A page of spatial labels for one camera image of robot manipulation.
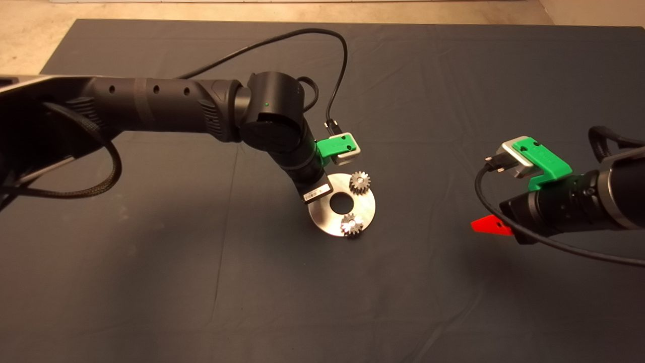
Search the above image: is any green left camera mount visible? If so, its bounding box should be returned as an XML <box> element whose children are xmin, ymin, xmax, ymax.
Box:
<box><xmin>316</xmin><ymin>133</ymin><xmax>358</xmax><ymax>165</ymax></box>

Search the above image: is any green right camera mount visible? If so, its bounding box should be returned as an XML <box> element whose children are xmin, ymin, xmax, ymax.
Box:
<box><xmin>513</xmin><ymin>136</ymin><xmax>574</xmax><ymax>192</ymax></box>

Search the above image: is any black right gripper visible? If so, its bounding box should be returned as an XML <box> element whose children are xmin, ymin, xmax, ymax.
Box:
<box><xmin>471</xmin><ymin>174</ymin><xmax>608</xmax><ymax>246</ymax></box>

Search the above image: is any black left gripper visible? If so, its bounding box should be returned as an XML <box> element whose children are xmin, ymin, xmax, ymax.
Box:
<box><xmin>281</xmin><ymin>140</ymin><xmax>335</xmax><ymax>204</ymax></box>

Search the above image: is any black right camera cable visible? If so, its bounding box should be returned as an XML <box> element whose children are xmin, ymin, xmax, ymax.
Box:
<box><xmin>474</xmin><ymin>156</ymin><xmax>645</xmax><ymax>268</ymax></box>

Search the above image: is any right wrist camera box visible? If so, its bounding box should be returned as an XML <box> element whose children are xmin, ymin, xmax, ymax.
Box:
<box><xmin>496</xmin><ymin>137</ymin><xmax>536</xmax><ymax>180</ymax></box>

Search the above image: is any dark steel planetary gear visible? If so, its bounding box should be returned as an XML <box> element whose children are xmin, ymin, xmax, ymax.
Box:
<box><xmin>349</xmin><ymin>171</ymin><xmax>372</xmax><ymax>196</ymax></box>
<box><xmin>341</xmin><ymin>213</ymin><xmax>365</xmax><ymax>237</ymax></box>

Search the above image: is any thick braided black cable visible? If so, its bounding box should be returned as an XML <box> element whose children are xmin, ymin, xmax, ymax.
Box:
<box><xmin>0</xmin><ymin>100</ymin><xmax>123</xmax><ymax>200</ymax></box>

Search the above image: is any round metal carrier plate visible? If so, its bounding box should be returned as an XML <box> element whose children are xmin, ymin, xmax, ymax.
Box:
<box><xmin>308</xmin><ymin>173</ymin><xmax>377</xmax><ymax>237</ymax></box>

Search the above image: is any dark grey table cloth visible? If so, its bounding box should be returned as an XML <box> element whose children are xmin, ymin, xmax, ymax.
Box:
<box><xmin>0</xmin><ymin>19</ymin><xmax>645</xmax><ymax>363</ymax></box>

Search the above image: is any braided black left cable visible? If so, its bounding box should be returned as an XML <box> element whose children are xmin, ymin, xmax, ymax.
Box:
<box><xmin>296</xmin><ymin>76</ymin><xmax>319</xmax><ymax>113</ymax></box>

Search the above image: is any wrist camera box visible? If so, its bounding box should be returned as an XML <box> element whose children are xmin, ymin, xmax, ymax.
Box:
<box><xmin>330</xmin><ymin>132</ymin><xmax>363</xmax><ymax>166</ymax></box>
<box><xmin>496</xmin><ymin>137</ymin><xmax>536</xmax><ymax>180</ymax></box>

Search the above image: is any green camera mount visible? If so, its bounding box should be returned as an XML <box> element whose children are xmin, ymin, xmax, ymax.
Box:
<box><xmin>513</xmin><ymin>136</ymin><xmax>574</xmax><ymax>192</ymax></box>
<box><xmin>316</xmin><ymin>133</ymin><xmax>358</xmax><ymax>165</ymax></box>

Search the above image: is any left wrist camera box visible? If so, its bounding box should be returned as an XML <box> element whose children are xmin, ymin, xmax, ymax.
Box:
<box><xmin>330</xmin><ymin>132</ymin><xmax>363</xmax><ymax>166</ymax></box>

